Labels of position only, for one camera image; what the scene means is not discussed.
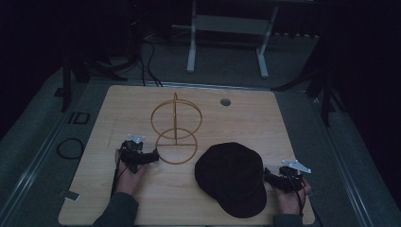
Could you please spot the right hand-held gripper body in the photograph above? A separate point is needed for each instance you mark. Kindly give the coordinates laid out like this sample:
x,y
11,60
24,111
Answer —
x,y
290,179

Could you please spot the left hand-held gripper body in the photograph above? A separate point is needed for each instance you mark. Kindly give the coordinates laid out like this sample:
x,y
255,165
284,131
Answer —
x,y
132,154

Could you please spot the black cap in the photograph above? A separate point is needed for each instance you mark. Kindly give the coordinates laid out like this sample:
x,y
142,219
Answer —
x,y
231,176

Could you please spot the person's right hand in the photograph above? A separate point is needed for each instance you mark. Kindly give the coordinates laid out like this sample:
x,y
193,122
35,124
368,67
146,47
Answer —
x,y
288,201

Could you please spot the person's left hand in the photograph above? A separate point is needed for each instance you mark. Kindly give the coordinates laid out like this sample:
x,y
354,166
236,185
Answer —
x,y
129,181

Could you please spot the black tripod stand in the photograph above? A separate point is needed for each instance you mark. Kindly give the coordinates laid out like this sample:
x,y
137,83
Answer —
x,y
66,82
326,94

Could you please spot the white desk frame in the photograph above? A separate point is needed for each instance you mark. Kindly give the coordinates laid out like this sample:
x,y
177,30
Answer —
x,y
230,24

